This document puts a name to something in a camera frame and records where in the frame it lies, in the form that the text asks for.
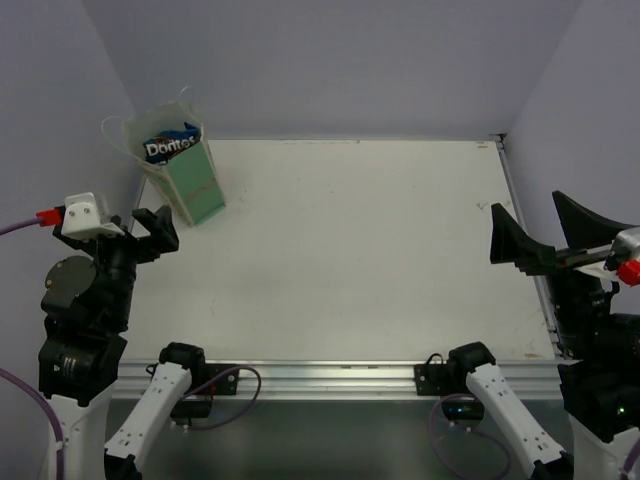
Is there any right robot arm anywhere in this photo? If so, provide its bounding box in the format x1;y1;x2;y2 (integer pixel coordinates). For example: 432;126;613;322
445;190;639;479

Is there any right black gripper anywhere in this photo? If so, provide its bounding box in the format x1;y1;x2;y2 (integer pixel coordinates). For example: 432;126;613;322
493;187;640;359

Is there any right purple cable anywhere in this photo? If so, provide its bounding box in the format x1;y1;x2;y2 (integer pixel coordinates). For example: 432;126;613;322
430;394;640;480

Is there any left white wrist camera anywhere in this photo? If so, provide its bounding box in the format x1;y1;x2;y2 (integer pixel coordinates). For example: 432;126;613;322
61;192;124;241

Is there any right black base bracket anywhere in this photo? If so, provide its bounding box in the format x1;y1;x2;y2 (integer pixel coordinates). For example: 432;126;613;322
414;353;485;428

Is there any aluminium mounting rail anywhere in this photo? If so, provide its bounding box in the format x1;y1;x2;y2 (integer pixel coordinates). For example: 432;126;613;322
112;358;569;401

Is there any black base bracket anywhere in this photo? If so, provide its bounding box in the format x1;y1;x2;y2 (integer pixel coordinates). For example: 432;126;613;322
414;353;485;428
170;364;239;428

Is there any left black base bracket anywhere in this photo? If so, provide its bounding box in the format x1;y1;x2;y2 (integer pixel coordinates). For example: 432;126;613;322
170;364;239;428

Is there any green paper gift bag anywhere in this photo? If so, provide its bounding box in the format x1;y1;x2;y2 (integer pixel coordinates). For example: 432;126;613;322
101;86;225;227

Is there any purple cable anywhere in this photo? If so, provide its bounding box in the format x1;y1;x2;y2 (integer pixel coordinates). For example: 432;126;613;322
0;208;64;480
430;394;640;480

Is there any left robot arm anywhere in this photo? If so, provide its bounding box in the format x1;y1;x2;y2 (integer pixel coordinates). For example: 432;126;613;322
38;203;208;479

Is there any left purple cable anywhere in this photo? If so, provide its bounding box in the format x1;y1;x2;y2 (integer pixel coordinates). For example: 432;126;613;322
0;208;64;480

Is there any blue Doritos chip bag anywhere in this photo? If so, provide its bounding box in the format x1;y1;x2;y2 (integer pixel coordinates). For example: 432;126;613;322
143;122;201;165

